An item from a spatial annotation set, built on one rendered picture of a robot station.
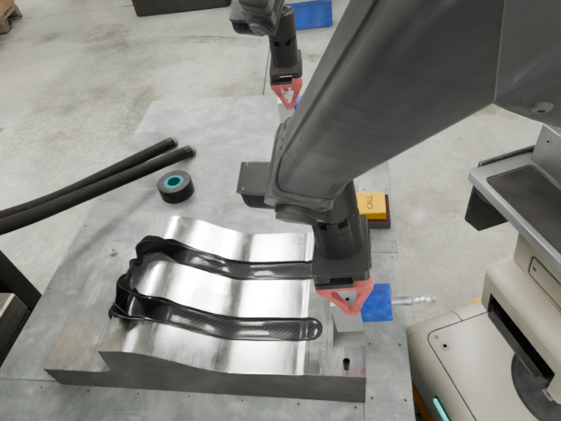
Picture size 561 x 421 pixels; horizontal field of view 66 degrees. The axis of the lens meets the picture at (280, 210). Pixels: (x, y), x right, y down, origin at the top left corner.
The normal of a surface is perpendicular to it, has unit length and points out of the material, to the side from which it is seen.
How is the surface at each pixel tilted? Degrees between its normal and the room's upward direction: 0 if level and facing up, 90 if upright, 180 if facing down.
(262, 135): 0
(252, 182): 39
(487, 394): 0
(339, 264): 12
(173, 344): 28
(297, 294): 1
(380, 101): 125
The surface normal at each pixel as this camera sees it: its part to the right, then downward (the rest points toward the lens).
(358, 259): -0.25, -0.78
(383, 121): -0.21, 0.97
